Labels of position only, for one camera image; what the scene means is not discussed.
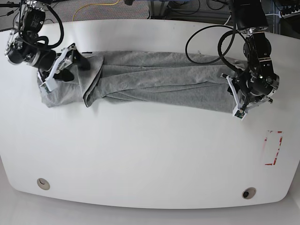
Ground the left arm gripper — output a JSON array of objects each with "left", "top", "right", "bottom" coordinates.
[{"left": 221, "top": 73, "right": 271, "bottom": 113}]

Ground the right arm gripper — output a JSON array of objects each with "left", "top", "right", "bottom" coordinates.
[{"left": 37, "top": 43, "right": 90, "bottom": 82}]

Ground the grey HUGO T-shirt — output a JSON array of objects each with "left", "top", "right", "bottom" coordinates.
[{"left": 41, "top": 51, "right": 236, "bottom": 113}]

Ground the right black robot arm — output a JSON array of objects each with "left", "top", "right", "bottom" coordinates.
[{"left": 5, "top": 0, "right": 90, "bottom": 83}]

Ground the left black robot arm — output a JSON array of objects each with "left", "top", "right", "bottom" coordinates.
[{"left": 214, "top": 0, "right": 279, "bottom": 118}]

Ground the red tape rectangle marking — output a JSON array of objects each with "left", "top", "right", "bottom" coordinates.
[{"left": 262, "top": 130, "right": 283, "bottom": 165}]

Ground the black tripod stand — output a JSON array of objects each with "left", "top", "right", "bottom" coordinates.
[{"left": 0, "top": 0, "right": 21, "bottom": 32}]

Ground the white power strip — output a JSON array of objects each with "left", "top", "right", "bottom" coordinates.
[{"left": 280, "top": 5, "right": 300, "bottom": 18}]

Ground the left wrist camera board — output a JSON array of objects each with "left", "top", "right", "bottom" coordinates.
[{"left": 232, "top": 108, "right": 247, "bottom": 121}]

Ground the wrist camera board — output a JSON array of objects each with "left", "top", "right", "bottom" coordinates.
[
  {"left": 39, "top": 78, "right": 58, "bottom": 94},
  {"left": 232, "top": 108, "right": 247, "bottom": 121}
]

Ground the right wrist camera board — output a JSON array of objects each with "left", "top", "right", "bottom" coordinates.
[{"left": 39, "top": 78, "right": 58, "bottom": 94}]

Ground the yellow cable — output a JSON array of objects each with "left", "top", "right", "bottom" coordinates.
[{"left": 72, "top": 0, "right": 120, "bottom": 22}]

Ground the aluminium frame rail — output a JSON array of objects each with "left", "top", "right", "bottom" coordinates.
[{"left": 147, "top": 0, "right": 169, "bottom": 19}]

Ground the right table cable grommet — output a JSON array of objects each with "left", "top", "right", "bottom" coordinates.
[{"left": 242, "top": 187, "right": 256, "bottom": 200}]

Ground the table cable grommet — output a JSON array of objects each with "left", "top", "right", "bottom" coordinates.
[
  {"left": 242, "top": 187, "right": 256, "bottom": 200},
  {"left": 37, "top": 178, "right": 50, "bottom": 190}
]

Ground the left table cable grommet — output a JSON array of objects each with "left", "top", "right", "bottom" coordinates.
[{"left": 37, "top": 178, "right": 50, "bottom": 190}]

